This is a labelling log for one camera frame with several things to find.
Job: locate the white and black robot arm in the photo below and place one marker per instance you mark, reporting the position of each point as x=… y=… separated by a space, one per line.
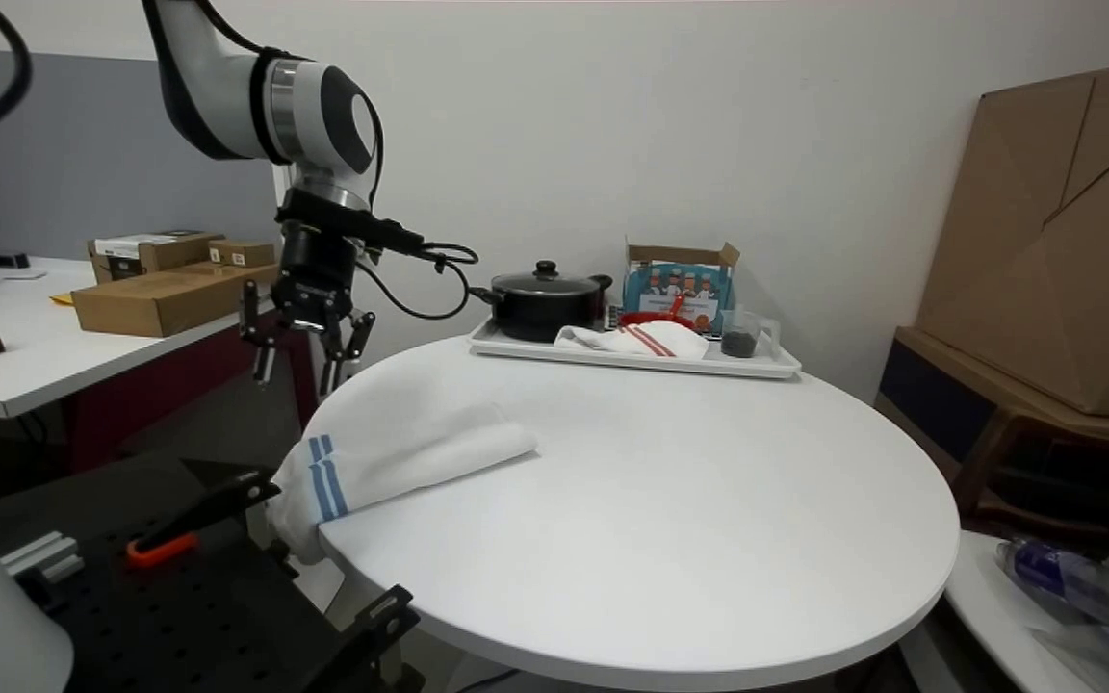
x=285 y=109

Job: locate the small closed cardboard box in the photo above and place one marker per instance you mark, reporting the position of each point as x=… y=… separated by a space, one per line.
x=242 y=254

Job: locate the grey partition panel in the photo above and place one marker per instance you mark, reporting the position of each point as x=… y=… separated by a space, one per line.
x=77 y=179

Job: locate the white rectangular tray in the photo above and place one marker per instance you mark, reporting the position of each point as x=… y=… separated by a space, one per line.
x=759 y=363

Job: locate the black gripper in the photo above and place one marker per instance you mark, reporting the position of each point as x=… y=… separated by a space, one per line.
x=319 y=269

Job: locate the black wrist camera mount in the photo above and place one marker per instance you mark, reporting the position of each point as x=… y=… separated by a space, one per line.
x=375 y=231

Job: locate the open small cardboard box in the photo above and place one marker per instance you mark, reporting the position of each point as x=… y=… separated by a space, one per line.
x=162 y=251

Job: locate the large brown cardboard box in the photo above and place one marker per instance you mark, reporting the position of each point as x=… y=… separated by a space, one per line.
x=1068 y=282

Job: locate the black screw clamp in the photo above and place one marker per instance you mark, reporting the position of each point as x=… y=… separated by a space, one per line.
x=383 y=621

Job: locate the black perforated breadboard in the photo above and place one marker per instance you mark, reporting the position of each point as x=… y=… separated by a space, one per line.
x=183 y=627

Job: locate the silver aluminium bracket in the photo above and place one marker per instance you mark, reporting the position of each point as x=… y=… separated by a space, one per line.
x=44 y=557

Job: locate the open carton with blue print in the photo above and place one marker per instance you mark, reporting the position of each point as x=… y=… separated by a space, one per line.
x=682 y=282

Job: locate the white cloth with red stripes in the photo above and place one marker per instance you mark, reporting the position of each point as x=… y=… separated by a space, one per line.
x=670 y=341

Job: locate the white desk with maroon side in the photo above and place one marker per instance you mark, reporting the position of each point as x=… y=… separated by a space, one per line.
x=54 y=353

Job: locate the flat brown cardboard box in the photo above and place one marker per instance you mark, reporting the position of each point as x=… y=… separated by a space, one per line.
x=154 y=304

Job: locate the white flat panel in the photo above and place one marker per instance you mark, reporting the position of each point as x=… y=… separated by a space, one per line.
x=1003 y=621

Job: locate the small dark grey block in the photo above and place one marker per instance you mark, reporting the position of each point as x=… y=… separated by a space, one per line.
x=741 y=344

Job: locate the white towel with blue stripes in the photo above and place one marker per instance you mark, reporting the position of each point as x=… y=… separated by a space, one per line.
x=424 y=462

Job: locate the black pot with lid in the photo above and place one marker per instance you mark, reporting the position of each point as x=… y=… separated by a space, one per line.
x=541 y=309

